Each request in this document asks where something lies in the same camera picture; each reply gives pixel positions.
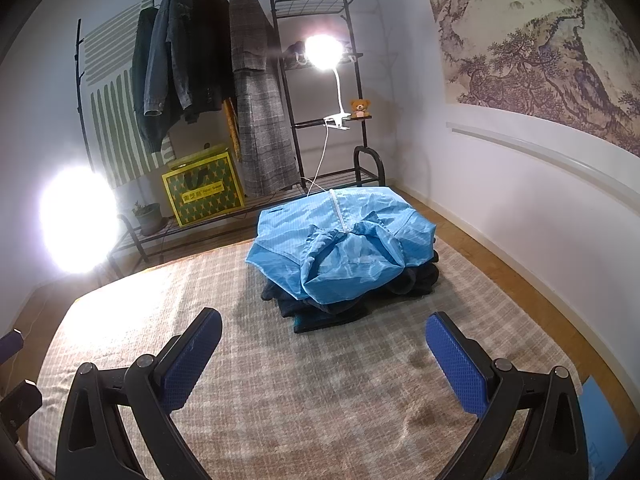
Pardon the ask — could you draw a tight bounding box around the dark navy folded garment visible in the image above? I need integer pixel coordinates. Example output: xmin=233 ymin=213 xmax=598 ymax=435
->
xmin=261 ymin=250 xmax=441 ymax=335

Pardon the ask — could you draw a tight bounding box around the yellow and green box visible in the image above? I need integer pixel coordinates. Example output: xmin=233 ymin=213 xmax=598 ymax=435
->
xmin=161 ymin=144 xmax=246 ymax=226

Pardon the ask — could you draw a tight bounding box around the blue denim hanging jacket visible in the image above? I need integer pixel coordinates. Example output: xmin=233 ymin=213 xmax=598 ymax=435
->
xmin=144 ymin=0 xmax=196 ymax=117

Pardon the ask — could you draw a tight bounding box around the black metal bed rail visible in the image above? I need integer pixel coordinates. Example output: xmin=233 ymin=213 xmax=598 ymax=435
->
xmin=352 ymin=146 xmax=386 ymax=188

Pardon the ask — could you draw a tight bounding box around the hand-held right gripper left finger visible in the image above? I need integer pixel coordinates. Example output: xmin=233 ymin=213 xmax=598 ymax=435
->
xmin=56 ymin=307 xmax=223 ymax=480

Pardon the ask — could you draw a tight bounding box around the yellow hanging cloth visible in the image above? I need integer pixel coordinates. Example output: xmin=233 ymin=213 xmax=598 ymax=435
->
xmin=222 ymin=97 xmax=242 ymax=163

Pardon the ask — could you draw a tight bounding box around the light blue jacket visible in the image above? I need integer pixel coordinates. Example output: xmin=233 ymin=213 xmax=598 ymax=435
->
xmin=245 ymin=186 xmax=437 ymax=306

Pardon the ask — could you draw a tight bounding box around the green striped wall poster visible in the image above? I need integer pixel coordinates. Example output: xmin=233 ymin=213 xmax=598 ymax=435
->
xmin=80 ymin=2 xmax=176 ymax=191

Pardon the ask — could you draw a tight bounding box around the blue box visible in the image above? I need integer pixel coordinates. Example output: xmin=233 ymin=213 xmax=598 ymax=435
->
xmin=575 ymin=375 xmax=632 ymax=480

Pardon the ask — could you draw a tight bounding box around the plaid bed blanket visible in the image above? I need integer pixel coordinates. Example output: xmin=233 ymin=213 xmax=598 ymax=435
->
xmin=27 ymin=237 xmax=583 ymax=480

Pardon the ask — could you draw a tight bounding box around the black metal clothes rack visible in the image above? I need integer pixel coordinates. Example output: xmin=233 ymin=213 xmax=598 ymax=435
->
xmin=74 ymin=0 xmax=386 ymax=266

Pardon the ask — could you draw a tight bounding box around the black hanging jacket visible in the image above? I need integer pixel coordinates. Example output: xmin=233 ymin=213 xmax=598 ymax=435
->
xmin=182 ymin=0 xmax=236 ymax=123

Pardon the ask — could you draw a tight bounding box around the white clip lamp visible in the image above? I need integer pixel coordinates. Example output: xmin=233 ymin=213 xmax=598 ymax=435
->
xmin=304 ymin=34 xmax=351 ymax=131

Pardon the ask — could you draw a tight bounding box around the white lamp cable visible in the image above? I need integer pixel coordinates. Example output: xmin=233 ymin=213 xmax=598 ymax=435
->
xmin=302 ymin=125 xmax=331 ymax=196

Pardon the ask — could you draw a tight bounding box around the landscape wall painting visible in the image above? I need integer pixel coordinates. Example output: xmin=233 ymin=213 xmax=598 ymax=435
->
xmin=417 ymin=0 xmax=640 ymax=156

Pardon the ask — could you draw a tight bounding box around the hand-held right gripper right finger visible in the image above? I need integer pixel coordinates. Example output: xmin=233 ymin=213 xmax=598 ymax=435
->
xmin=425 ymin=311 xmax=588 ymax=480

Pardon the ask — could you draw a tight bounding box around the potted plant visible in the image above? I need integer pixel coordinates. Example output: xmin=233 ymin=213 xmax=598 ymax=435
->
xmin=131 ymin=201 xmax=162 ymax=236

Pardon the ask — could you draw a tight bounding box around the ring light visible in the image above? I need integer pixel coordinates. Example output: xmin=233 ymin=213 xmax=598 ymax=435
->
xmin=40 ymin=166 xmax=118 ymax=276

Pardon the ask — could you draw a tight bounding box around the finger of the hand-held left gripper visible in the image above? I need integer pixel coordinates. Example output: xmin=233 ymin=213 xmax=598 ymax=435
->
xmin=0 ymin=329 xmax=25 ymax=367
xmin=0 ymin=380 xmax=43 ymax=443

